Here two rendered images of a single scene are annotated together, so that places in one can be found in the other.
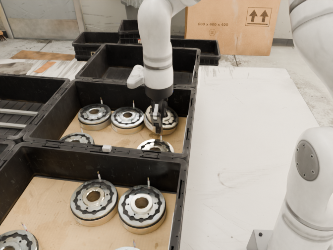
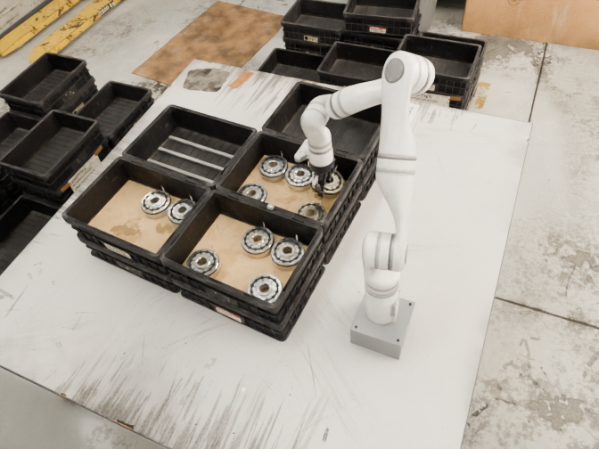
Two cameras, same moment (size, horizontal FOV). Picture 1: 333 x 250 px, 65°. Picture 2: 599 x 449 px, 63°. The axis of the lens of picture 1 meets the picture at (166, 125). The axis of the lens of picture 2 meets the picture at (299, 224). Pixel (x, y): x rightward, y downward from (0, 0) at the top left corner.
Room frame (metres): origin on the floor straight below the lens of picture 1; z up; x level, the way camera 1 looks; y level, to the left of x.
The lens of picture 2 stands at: (-0.41, -0.36, 2.08)
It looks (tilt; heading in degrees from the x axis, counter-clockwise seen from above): 52 degrees down; 26
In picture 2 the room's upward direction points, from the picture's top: 8 degrees counter-clockwise
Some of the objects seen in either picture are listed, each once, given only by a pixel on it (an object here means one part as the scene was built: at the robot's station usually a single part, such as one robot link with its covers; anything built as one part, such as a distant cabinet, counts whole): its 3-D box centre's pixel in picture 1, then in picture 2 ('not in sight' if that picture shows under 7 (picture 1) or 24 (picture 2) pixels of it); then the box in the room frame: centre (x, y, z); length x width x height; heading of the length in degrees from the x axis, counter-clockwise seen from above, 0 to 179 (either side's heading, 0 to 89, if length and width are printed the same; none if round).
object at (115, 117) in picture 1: (127, 116); (299, 175); (0.64, 0.12, 0.86); 0.10 x 0.10 x 0.01
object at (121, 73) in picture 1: (143, 77); (329, 130); (0.87, 0.08, 0.87); 0.40 x 0.30 x 0.11; 82
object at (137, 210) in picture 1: (141, 203); (287, 250); (0.33, 0.05, 0.86); 0.05 x 0.05 x 0.01
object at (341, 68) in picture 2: not in sight; (359, 86); (1.84, 0.22, 0.31); 0.40 x 0.30 x 0.34; 86
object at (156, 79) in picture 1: (150, 70); (315, 149); (0.60, 0.04, 1.04); 0.11 x 0.09 x 0.06; 81
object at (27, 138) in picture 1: (119, 114); (289, 175); (0.58, 0.13, 0.92); 0.40 x 0.30 x 0.02; 82
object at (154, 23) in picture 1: (156, 33); (316, 128); (0.58, 0.02, 1.14); 0.09 x 0.07 x 0.15; 174
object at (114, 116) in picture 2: not in sight; (120, 130); (1.18, 1.43, 0.31); 0.40 x 0.30 x 0.34; 176
